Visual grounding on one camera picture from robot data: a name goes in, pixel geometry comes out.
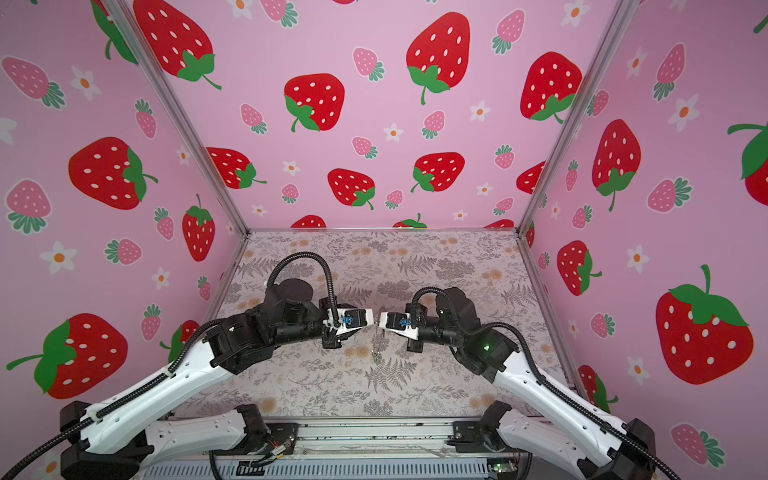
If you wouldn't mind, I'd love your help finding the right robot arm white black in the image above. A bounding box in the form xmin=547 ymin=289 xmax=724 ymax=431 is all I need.
xmin=378 ymin=287 xmax=662 ymax=479

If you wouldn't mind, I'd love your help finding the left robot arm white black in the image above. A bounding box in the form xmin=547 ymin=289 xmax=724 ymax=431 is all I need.
xmin=60 ymin=279 xmax=375 ymax=479

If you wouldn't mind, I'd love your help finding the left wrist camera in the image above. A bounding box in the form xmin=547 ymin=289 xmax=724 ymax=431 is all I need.
xmin=340 ymin=309 xmax=367 ymax=330

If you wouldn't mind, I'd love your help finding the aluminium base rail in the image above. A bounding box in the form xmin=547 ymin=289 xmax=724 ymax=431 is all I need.
xmin=119 ymin=416 xmax=541 ymax=480

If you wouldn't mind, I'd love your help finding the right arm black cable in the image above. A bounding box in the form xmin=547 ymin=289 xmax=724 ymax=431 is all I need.
xmin=410 ymin=286 xmax=682 ymax=480

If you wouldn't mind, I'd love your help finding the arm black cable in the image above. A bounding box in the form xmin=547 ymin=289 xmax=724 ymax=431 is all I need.
xmin=410 ymin=286 xmax=682 ymax=480
xmin=0 ymin=250 xmax=343 ymax=480

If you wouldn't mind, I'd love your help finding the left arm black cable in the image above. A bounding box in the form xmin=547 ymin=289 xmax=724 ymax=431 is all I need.
xmin=0 ymin=250 xmax=343 ymax=480

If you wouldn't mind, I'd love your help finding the aluminium corner post left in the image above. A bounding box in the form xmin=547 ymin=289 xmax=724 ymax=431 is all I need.
xmin=104 ymin=0 xmax=250 ymax=238

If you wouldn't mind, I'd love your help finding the aluminium corner post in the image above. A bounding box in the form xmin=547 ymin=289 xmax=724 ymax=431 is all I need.
xmin=104 ymin=0 xmax=250 ymax=238
xmin=517 ymin=0 xmax=640 ymax=239

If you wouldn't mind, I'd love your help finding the aluminium corner post right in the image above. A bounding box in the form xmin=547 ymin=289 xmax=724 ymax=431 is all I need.
xmin=517 ymin=0 xmax=640 ymax=239

